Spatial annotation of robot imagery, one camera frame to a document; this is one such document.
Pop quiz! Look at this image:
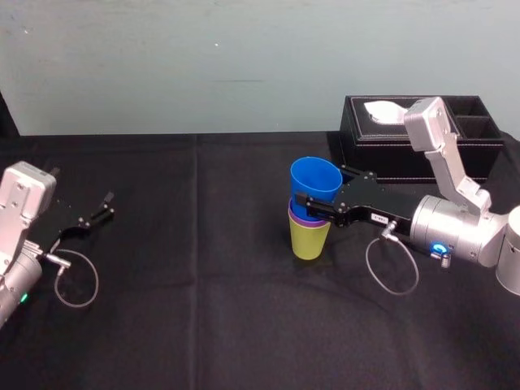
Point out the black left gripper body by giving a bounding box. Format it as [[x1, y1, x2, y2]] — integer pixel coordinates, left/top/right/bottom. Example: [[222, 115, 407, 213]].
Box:
[[38, 196, 89, 255]]

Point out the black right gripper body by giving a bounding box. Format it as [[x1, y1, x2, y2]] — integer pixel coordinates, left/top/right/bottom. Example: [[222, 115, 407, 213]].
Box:
[[333, 175, 424, 240]]

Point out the purple plastic cup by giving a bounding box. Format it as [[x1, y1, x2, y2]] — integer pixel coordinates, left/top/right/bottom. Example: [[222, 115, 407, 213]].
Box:
[[287, 197, 332, 228]]

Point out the blue plastic cup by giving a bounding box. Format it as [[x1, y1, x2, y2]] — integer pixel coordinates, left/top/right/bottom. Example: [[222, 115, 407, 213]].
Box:
[[289, 157, 344, 217]]

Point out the yellow-green plastic cup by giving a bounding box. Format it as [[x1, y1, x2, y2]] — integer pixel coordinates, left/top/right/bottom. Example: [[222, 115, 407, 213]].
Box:
[[288, 210, 332, 262]]

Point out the black leather tissue box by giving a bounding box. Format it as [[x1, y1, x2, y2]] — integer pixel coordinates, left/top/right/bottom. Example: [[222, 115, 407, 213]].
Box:
[[338, 95, 507, 184]]

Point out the white tissue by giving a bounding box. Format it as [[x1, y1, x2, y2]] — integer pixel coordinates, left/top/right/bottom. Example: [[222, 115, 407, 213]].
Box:
[[363, 100, 410, 125]]

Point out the black upright panel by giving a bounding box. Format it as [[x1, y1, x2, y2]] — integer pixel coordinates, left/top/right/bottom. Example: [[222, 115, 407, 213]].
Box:
[[0, 89, 20, 137]]

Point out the black tablecloth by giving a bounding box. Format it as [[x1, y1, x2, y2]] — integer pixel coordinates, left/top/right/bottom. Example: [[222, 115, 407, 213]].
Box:
[[0, 130, 520, 390]]

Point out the thin grey left gripper cable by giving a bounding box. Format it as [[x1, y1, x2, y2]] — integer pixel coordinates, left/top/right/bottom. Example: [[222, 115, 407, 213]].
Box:
[[45, 249, 100, 309]]

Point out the thin grey gripper cable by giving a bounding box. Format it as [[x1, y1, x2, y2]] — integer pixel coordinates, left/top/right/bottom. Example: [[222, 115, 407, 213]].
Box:
[[45, 249, 100, 309], [365, 220, 420, 297]]

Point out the thin grey right gripper cable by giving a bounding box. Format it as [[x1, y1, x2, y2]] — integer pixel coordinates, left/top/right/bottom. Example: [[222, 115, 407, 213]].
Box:
[[365, 220, 420, 297]]

